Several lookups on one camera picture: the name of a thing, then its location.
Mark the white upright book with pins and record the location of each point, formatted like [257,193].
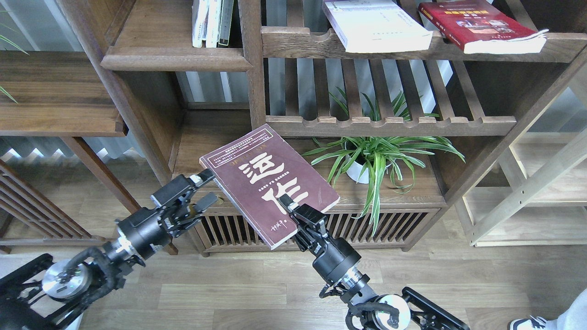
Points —
[199,22]
[213,23]

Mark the dark wooden side shelf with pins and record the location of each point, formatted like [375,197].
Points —
[59,95]

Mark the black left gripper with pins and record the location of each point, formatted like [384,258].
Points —
[148,230]

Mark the dark wooden bookshelf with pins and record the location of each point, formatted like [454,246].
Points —
[304,84]

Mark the light wooden shelf frame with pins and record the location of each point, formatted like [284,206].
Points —
[544,202]

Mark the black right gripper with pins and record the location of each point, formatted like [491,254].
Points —
[335,260]

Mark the white paperback book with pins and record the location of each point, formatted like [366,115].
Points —
[375,27]

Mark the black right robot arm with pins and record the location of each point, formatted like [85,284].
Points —
[389,312]

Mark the white upright book middle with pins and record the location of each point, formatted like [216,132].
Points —
[213,23]

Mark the maroon book white characters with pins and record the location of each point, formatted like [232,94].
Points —
[258,168]

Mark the grey trouser leg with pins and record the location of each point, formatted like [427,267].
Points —
[574,318]

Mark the white upright book left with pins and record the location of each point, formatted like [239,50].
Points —
[199,22]

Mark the red paperback book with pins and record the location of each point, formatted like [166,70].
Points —
[477,27]

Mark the dark green upright book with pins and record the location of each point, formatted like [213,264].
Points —
[225,23]

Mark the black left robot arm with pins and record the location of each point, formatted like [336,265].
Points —
[44,295]

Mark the person's shoe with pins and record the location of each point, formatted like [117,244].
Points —
[530,323]

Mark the slatted wooden rack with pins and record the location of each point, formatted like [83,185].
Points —
[32,208]

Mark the potted spider plant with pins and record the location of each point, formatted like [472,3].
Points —
[378,156]

